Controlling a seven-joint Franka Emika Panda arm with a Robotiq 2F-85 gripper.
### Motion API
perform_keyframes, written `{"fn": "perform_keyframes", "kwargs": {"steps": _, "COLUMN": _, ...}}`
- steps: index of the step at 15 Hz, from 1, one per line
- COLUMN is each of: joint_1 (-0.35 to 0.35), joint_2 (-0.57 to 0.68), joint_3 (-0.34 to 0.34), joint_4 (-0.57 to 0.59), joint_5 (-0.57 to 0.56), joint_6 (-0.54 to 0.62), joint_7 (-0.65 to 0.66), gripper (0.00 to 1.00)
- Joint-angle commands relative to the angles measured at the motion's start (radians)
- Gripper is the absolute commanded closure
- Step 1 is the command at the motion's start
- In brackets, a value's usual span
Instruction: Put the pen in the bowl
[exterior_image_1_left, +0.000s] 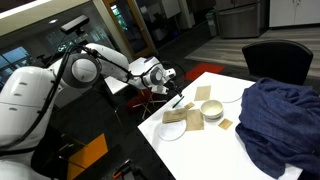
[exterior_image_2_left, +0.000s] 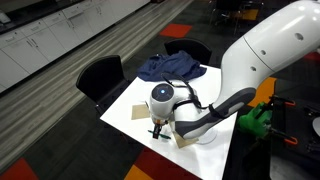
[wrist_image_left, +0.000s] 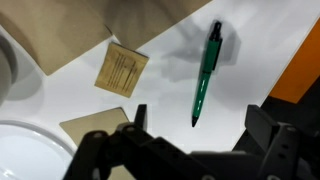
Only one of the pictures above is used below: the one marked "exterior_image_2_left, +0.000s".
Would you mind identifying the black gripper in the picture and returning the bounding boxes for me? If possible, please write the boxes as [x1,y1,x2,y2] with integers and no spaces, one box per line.
[151,114,168,140]

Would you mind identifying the green pen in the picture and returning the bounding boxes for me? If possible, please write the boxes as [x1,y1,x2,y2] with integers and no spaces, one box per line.
[147,129,172,140]

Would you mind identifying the square brown paper piece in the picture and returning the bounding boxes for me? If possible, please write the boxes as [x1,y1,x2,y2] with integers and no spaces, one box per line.
[130,103,151,121]

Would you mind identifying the long brown paper piece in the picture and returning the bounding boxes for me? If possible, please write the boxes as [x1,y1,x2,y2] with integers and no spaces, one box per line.
[171,120,200,150]

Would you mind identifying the clear shallow plastic dish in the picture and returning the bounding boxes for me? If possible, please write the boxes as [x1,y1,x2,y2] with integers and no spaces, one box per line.
[195,127,219,146]

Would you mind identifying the blue crumpled cloth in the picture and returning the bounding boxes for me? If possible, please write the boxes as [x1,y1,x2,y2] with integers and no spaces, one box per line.
[136,50,208,83]

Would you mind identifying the black chair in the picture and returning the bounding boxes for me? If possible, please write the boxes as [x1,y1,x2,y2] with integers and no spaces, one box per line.
[75,54,132,116]
[163,37,214,66]

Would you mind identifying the green clamp object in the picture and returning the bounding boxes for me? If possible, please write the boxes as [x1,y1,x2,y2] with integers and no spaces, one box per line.
[236,101,274,140]

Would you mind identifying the orange black bar clamp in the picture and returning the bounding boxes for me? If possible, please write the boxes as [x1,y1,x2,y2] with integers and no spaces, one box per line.
[264,95,297,108]
[269,127,299,146]

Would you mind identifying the black perforated breadboard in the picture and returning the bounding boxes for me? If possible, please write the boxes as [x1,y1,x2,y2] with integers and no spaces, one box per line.
[273,97,320,154]

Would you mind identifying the dark background chair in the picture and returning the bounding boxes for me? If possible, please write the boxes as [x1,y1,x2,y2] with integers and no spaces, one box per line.
[209,0,265,35]

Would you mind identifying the white cabinet row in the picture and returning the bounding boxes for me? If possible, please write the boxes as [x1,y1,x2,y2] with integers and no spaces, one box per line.
[0,0,152,95]

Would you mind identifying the grey round disc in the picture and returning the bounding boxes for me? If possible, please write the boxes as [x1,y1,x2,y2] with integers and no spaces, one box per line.
[312,116,320,138]

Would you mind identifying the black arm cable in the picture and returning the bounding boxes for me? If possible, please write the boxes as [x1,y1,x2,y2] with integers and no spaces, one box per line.
[161,72,225,118]

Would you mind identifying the grey metal base plate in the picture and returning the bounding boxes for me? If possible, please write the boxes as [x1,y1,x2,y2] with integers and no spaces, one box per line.
[269,154,320,180]

